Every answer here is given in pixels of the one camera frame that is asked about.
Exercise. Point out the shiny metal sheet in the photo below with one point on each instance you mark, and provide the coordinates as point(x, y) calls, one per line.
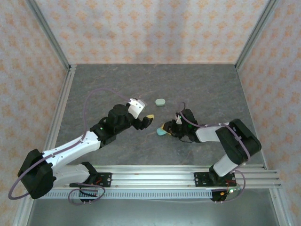
point(152, 214)

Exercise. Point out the aluminium left corner post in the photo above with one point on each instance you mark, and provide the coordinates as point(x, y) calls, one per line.
point(47, 33)

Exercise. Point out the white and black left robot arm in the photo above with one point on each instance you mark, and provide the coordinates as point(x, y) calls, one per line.
point(70, 148)

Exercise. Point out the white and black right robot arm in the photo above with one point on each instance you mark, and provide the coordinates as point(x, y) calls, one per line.
point(237, 141)

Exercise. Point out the aluminium right corner post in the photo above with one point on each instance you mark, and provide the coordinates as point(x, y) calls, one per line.
point(256, 33)

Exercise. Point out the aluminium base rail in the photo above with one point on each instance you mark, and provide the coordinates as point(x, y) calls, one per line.
point(152, 175)

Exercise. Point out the pale green earbud charging case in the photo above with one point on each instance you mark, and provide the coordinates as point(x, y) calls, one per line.
point(160, 102)

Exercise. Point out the aluminium floor rail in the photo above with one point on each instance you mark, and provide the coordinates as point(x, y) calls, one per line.
point(61, 106)
point(282, 214)

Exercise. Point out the light blue earbud charging case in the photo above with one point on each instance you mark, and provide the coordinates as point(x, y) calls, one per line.
point(160, 132)

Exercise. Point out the aluminium corner post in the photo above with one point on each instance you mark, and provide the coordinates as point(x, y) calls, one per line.
point(47, 33)
point(256, 33)

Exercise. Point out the aluminium right floor rail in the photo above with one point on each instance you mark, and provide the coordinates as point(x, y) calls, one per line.
point(282, 214)

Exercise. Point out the aluminium left floor rail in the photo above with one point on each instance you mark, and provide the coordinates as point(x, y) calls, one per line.
point(61, 106)

